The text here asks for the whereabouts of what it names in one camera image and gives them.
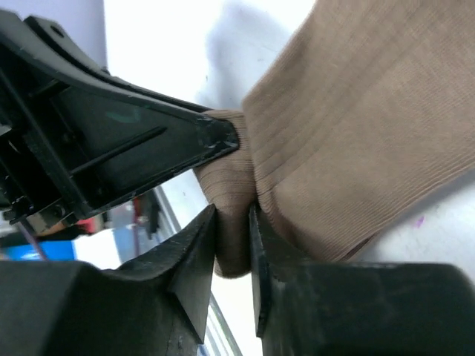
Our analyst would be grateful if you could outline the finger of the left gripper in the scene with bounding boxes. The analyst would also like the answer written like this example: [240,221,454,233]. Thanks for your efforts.
[51,88,239,219]

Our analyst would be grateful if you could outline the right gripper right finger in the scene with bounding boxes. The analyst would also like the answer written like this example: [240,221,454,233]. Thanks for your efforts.
[249,205,474,355]

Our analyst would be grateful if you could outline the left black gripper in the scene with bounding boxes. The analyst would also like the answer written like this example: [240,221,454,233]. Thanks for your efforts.
[1,10,208,233]

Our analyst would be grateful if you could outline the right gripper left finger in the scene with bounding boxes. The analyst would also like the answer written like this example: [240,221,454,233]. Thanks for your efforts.
[1,205,216,355]

